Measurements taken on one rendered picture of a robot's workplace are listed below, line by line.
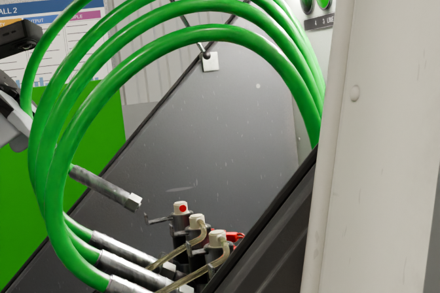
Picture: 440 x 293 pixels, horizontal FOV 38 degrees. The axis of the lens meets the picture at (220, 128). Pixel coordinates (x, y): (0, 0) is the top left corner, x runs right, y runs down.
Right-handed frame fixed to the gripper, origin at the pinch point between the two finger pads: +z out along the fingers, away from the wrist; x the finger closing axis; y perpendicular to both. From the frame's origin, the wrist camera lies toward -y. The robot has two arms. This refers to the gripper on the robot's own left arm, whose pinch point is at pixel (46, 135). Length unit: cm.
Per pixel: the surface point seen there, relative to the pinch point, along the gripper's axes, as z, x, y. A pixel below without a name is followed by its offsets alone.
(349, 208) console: 34, 34, -20
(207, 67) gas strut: -0.4, -29.7, -18.7
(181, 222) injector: 20.2, 0.1, -4.3
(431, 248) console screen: 38, 42, -22
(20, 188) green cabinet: -122, -264, 117
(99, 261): 21.0, 18.8, -1.5
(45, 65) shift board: -320, -531, 114
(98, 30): 4.3, 14.8, -15.8
